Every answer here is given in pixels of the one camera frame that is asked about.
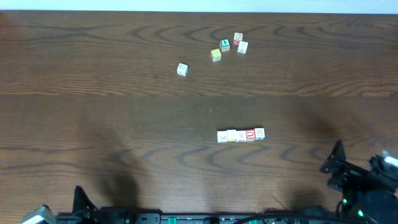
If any wooden block red U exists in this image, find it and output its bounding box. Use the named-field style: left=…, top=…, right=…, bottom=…
left=246, top=129, right=256, bottom=142

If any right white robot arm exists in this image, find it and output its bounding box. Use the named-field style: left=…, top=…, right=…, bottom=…
left=320, top=139, right=397, bottom=223

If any plain white wooden block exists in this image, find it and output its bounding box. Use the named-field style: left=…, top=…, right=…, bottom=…
left=237, top=40, right=248, bottom=54

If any wooden block letter A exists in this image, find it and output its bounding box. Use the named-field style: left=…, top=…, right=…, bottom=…
left=236, top=130, right=247, bottom=142

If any wooden block letter I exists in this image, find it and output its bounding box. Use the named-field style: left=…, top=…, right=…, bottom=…
left=217, top=131, right=228, bottom=143

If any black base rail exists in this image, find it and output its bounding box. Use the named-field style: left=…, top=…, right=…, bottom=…
left=55, top=207, right=336, bottom=224

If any wooden block yellow S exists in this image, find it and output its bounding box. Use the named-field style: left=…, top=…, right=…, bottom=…
left=226, top=129, right=237, bottom=142

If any wooden block letter L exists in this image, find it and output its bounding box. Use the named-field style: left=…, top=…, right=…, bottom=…
left=177, top=63, right=189, bottom=77

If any wooden block green top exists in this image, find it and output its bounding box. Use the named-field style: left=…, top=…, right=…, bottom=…
left=220, top=39, right=231, bottom=52

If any wooden block yellow W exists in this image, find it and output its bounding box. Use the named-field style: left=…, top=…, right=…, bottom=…
left=210, top=49, right=222, bottom=62

